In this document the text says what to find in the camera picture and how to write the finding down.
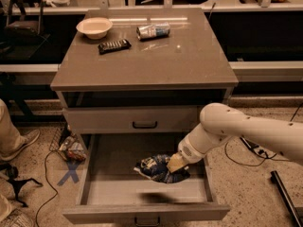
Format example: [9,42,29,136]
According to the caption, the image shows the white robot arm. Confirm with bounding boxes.
[167,103,303,173]

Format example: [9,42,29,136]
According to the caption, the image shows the black candy bar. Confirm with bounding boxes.
[98,39,131,55]

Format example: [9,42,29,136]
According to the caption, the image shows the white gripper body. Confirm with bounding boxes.
[178,132,205,164]

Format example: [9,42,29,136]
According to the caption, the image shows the blue chip bag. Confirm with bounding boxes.
[134,154,190,183]

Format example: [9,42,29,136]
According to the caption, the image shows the blue tape cross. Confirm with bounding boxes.
[58,162,80,186]

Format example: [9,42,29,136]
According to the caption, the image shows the black cable floor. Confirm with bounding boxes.
[223,102,303,167]
[34,149,65,227]

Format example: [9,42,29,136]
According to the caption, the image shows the closed grey upper drawer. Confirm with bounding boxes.
[63,106,199,134]

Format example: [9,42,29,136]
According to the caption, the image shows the black tripod foot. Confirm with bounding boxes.
[0,163,43,207]

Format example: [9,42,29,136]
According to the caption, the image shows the person leg with shoe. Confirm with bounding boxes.
[0,99,41,162]

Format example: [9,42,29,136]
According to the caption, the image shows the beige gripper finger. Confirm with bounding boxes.
[167,152,188,173]

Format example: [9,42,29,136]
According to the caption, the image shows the black cable left floor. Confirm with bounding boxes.
[34,149,65,227]

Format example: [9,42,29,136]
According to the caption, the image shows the snack bags in basket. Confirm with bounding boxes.
[59,136,86,162]

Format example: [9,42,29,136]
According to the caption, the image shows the black cable right floor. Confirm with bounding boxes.
[223,102,303,167]

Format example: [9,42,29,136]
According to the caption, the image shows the black pole on floor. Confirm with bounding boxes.
[271,170,303,227]

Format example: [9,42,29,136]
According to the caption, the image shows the silver blue soda can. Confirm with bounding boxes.
[136,23,170,41]

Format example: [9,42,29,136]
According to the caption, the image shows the grey drawer cabinet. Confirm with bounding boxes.
[51,9,238,147]

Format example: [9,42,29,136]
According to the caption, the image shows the white bowl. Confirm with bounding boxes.
[76,17,113,40]

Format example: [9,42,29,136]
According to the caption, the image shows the black chair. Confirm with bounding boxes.
[1,0,48,61]

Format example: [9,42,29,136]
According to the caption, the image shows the open grey bottom drawer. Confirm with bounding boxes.
[63,132,230,227]

